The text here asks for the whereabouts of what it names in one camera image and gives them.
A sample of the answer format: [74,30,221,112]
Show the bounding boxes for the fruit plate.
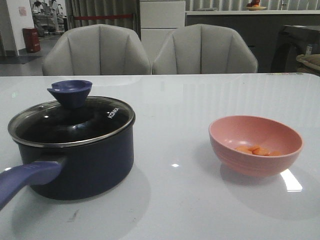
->
[246,0,267,11]

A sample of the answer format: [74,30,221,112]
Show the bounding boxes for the white cabinet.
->
[139,0,186,62]

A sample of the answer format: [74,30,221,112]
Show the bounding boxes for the pink bowl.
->
[208,115,304,177]

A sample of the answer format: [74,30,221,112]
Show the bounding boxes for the glass lid with blue knob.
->
[8,80,135,148]

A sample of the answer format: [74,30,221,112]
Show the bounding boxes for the dark blue saucepan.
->
[0,122,135,207]

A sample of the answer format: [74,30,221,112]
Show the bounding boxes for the beige cushion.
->
[296,53,320,76]

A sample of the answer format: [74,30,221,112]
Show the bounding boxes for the orange ham slices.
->
[235,145,282,157]

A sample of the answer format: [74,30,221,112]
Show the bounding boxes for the red bin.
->
[22,27,41,53]

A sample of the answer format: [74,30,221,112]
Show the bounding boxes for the right grey upholstered chair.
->
[152,24,258,75]

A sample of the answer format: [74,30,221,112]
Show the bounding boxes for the grey upholstered chair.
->
[152,24,258,75]
[42,24,151,76]

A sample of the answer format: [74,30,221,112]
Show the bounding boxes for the left grey upholstered chair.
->
[42,24,151,76]

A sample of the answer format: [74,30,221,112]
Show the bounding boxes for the grey counter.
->
[185,9,320,73]

